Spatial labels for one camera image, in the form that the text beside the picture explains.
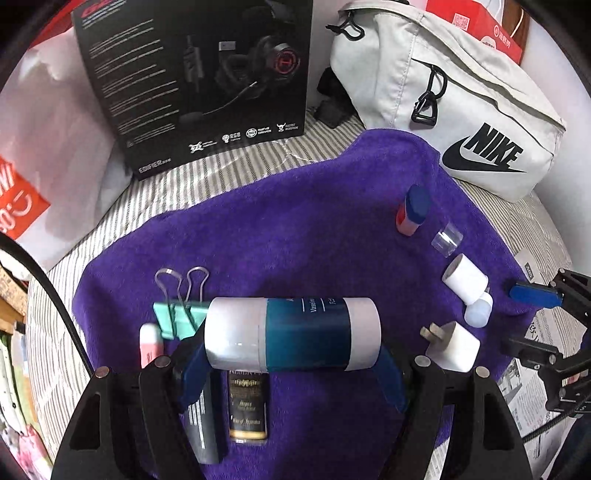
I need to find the teal binder clip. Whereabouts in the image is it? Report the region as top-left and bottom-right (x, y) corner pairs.
(152, 267), (211, 342)

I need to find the purple towel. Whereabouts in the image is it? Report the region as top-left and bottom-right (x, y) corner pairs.
(71, 128), (532, 480)

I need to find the teal and white bottle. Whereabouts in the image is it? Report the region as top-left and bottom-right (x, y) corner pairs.
(204, 296), (382, 372)

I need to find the pink highlighter pen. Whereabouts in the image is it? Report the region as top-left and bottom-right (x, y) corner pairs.
(139, 323), (166, 370)

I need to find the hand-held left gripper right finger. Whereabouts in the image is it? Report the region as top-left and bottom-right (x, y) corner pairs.
(374, 346), (532, 480)

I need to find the black tube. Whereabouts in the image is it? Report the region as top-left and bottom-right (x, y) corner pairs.
(185, 369), (221, 464)

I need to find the white plug adapter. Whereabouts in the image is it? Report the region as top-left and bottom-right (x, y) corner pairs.
(419, 320), (481, 372)

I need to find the black cable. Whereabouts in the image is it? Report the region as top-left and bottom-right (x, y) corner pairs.
(519, 408), (587, 444)
(0, 233), (100, 374)

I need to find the translucent white small bottle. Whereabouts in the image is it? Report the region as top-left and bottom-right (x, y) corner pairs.
(464, 293), (494, 328)

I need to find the white shopping bag orange logo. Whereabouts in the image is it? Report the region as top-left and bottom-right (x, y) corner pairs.
(0, 28), (132, 273)

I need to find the colourful printed cloth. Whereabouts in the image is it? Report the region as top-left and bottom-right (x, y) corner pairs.
(0, 323), (54, 480)

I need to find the brown wooden board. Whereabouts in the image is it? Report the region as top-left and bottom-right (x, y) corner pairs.
(510, 7), (531, 51)

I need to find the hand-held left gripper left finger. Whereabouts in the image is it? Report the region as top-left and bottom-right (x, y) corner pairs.
(51, 330), (218, 480)

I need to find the black headphone box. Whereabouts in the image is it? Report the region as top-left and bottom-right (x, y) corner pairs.
(71, 0), (315, 181)

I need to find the light grey waist bag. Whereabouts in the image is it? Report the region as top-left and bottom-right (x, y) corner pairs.
(318, 0), (568, 202)

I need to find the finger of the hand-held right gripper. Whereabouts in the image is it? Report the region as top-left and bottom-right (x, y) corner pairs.
(509, 268), (591, 324)
(501, 336), (591, 416)

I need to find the red and white box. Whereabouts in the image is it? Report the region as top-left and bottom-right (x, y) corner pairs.
(425, 0), (527, 65)

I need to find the black and gold bottle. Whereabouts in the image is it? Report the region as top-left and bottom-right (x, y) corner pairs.
(228, 368), (269, 446)

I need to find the newspaper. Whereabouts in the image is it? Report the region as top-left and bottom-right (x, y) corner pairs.
(496, 249), (591, 480)

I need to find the brown cardboard box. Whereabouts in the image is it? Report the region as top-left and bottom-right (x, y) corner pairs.
(0, 267), (29, 334)

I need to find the pink stick with blue cap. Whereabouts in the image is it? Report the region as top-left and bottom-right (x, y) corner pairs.
(394, 185), (432, 237)

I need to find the clear plastic cap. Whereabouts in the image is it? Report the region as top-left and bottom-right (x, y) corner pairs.
(431, 223), (464, 257)

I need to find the white cylindrical cap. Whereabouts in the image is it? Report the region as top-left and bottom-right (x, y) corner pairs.
(442, 253), (489, 305)

